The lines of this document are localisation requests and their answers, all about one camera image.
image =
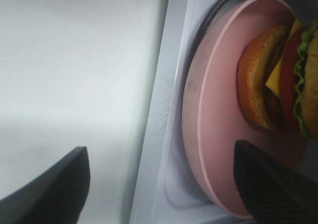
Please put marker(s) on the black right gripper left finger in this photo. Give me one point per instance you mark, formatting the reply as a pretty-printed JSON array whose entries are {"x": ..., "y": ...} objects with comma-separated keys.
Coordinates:
[{"x": 57, "y": 196}]

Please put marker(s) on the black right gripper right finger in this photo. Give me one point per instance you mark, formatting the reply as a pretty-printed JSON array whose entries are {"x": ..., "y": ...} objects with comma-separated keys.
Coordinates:
[{"x": 272, "y": 192}]

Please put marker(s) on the pink round plate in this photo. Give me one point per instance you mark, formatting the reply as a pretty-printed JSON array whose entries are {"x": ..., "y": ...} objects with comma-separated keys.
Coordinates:
[{"x": 212, "y": 120}]

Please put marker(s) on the burger with lettuce and cheese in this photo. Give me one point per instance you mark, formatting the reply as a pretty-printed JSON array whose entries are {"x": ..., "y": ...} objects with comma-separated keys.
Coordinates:
[{"x": 277, "y": 79}]

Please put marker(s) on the white microwave oven body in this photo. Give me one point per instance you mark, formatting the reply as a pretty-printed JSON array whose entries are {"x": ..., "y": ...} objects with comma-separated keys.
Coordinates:
[{"x": 166, "y": 191}]

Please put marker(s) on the glass microwave turntable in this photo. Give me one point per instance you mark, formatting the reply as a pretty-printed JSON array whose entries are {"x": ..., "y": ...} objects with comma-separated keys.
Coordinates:
[{"x": 215, "y": 12}]

